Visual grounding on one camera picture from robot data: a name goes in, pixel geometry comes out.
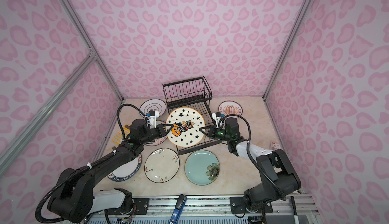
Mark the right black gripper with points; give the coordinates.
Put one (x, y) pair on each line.
(212, 130)

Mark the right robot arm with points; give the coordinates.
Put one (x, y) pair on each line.
(277, 174)

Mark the light green flower plate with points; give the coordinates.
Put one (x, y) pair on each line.
(202, 167)

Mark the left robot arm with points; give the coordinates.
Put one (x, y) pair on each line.
(73, 197)

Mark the small red white packet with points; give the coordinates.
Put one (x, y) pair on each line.
(274, 146)

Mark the cream floral plate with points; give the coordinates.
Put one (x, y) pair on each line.
(162, 165)

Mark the yellow calculator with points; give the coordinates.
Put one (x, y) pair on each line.
(117, 138)

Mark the left orange sunburst plate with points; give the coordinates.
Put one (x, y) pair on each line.
(158, 141)

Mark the aluminium frame bars left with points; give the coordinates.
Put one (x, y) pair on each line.
(21, 141)

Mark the aluminium mounting rail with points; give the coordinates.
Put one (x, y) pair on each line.
(212, 209)

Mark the black wire dish rack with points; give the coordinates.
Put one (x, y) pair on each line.
(196, 94)

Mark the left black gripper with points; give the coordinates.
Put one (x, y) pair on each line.
(161, 130)

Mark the aluminium frame bar right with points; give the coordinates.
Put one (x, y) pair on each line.
(296, 25)

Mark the blue handled tool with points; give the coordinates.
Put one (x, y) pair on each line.
(179, 206)

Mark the white plate dark green rim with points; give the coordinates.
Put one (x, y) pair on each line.
(126, 171)

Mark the right orange sunburst plate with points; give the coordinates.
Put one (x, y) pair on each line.
(230, 108)

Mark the orange sunburst plate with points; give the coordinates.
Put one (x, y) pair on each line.
(230, 108)
(158, 141)

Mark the star pattern cartoon plate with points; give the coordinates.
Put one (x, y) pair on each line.
(187, 122)

